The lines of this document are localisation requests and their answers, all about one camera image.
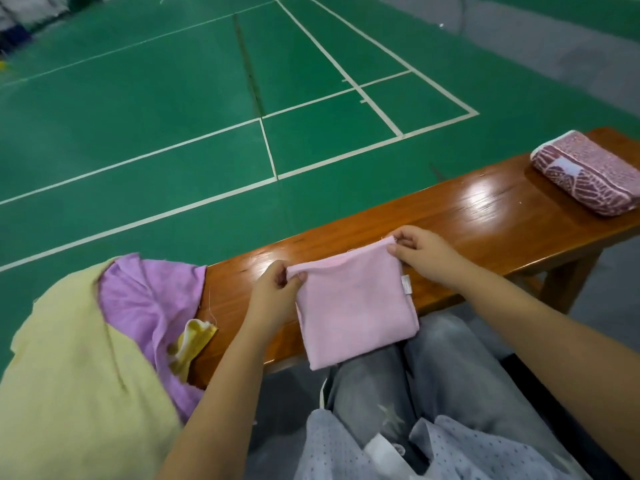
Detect person's right hand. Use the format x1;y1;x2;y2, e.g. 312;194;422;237
387;225;478;293

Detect person's left hand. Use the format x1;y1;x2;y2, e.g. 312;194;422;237
242;259;305;343

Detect light pink towel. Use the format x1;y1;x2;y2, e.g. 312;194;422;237
286;235;422;373

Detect yellow white striped cloth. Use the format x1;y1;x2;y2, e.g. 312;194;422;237
167;317;219;384

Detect purple towel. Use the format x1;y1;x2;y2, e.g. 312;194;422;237
96;253;209;426

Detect red patterned towel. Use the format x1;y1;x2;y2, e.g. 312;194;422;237
529;129;640;219

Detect pale yellow towel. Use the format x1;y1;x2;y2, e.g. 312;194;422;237
0;259;188;480

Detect person's right forearm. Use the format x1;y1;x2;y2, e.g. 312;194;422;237
453;263;640;480

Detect person's left forearm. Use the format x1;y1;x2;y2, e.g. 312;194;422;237
158;327;278;480

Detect person's grey trousers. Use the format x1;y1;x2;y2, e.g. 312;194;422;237
326;311;563;473

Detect brown wooden bench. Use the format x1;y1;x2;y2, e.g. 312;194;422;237
188;127;640;389

